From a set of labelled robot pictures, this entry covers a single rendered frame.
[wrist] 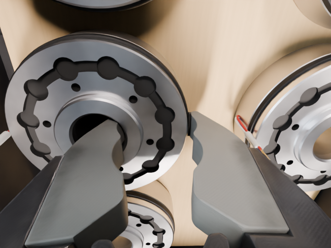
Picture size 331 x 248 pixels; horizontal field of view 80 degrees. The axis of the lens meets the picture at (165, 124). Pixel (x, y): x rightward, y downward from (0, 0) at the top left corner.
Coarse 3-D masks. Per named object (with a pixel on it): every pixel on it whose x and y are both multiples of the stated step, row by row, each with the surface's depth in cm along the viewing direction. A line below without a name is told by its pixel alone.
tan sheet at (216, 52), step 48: (0, 0) 11; (48, 0) 11; (192, 0) 11; (240, 0) 11; (288, 0) 11; (192, 48) 12; (240, 48) 13; (288, 48) 13; (192, 96) 14; (240, 96) 14; (192, 144) 16; (192, 240) 23
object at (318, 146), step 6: (324, 132) 15; (330, 132) 14; (318, 138) 15; (324, 138) 14; (330, 138) 14; (318, 144) 14; (324, 144) 14; (330, 144) 14; (318, 150) 14; (324, 150) 14; (330, 150) 14
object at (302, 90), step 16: (320, 64) 11; (304, 80) 11; (320, 80) 11; (288, 96) 11; (304, 96) 11; (320, 96) 11; (272, 112) 11; (288, 112) 12; (304, 112) 12; (320, 112) 12; (256, 128) 12; (272, 128) 12; (288, 128) 12; (272, 144) 13; (288, 144) 13; (272, 160) 14; (288, 160) 13; (288, 176) 15; (304, 176) 14; (320, 176) 15
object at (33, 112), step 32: (32, 64) 9; (64, 64) 10; (96, 64) 10; (128, 64) 10; (32, 96) 10; (64, 96) 10; (128, 96) 10; (160, 96) 11; (32, 128) 11; (160, 128) 12; (32, 160) 12; (160, 160) 13
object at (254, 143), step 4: (236, 116) 14; (236, 120) 14; (240, 124) 13; (240, 128) 13; (244, 128) 13; (244, 132) 13; (248, 132) 12; (248, 136) 12; (252, 136) 12; (248, 140) 12; (252, 140) 12; (256, 140) 12; (252, 144) 11; (256, 144) 11; (260, 148) 11; (264, 152) 11
